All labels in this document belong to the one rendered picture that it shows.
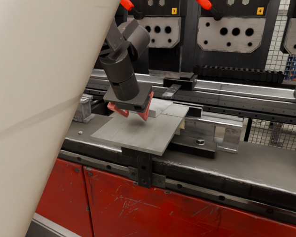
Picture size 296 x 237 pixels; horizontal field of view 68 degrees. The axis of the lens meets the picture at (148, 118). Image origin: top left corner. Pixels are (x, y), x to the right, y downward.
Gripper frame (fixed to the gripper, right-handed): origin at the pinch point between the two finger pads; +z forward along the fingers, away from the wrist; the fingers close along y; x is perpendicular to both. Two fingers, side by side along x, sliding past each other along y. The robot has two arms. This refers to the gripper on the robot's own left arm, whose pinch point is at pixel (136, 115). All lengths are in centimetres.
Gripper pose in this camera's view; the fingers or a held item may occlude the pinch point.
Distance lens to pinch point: 57.7
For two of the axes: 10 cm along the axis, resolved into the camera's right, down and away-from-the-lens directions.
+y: -9.3, -1.6, 3.4
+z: 1.9, 5.9, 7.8
